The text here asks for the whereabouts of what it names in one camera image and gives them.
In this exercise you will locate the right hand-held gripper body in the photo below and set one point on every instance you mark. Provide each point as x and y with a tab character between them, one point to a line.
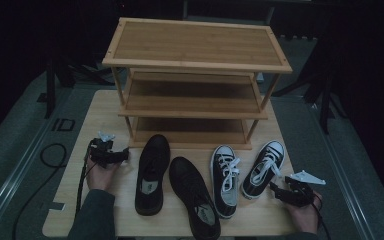
300	195

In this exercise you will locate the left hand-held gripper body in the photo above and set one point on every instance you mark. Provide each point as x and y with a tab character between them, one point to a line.
101	153

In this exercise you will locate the black white canvas sneaker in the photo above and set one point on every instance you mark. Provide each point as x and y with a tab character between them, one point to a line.
225	203
256	188

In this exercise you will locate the black leather shoe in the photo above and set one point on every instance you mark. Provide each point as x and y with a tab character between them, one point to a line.
153	156
188	181

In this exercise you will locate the wooden three-tier shoe rack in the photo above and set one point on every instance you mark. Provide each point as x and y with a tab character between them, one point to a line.
196	43

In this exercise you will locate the person's left hand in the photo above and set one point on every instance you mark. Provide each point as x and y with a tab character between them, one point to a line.
100	176

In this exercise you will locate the person's right hand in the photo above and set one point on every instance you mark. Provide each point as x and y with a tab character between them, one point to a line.
306	218

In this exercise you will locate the black metal stand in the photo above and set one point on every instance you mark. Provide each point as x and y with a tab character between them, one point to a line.
50	93
325	106

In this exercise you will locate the grey metal floor rail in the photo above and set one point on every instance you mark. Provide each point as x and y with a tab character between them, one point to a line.
346	186
16	173

